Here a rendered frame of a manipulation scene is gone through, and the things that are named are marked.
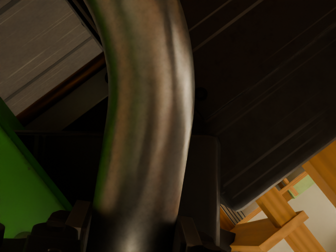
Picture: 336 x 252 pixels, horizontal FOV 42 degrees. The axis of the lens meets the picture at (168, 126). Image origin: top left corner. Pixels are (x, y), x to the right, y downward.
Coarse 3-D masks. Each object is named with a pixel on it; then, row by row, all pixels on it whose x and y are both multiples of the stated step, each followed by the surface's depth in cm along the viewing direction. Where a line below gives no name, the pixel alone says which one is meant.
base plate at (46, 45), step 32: (0, 0) 51; (32, 0) 55; (64, 0) 59; (0, 32) 56; (32, 32) 61; (64, 32) 66; (0, 64) 62; (32, 64) 68; (64, 64) 75; (0, 96) 70; (32, 96) 77
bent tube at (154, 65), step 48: (96, 0) 14; (144, 0) 14; (144, 48) 14; (144, 96) 14; (192, 96) 15; (144, 144) 14; (96, 192) 15; (144, 192) 14; (96, 240) 14; (144, 240) 14
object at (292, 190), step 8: (304, 176) 874; (280, 184) 911; (288, 184) 864; (296, 184) 874; (304, 184) 874; (312, 184) 874; (280, 192) 859; (288, 192) 882; (296, 192) 865; (288, 200) 867; (256, 208) 849; (232, 216) 844; (240, 216) 844; (248, 216) 845
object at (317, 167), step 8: (320, 152) 92; (328, 152) 91; (312, 160) 91; (320, 160) 91; (328, 160) 91; (304, 168) 99; (312, 168) 93; (320, 168) 91; (328, 168) 91; (312, 176) 97; (320, 176) 91; (328, 176) 91; (320, 184) 96; (328, 184) 90; (328, 192) 94
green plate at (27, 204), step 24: (0, 120) 18; (0, 144) 18; (0, 168) 18; (24, 168) 18; (0, 192) 18; (24, 192) 18; (48, 192) 18; (0, 216) 18; (24, 216) 18; (48, 216) 18
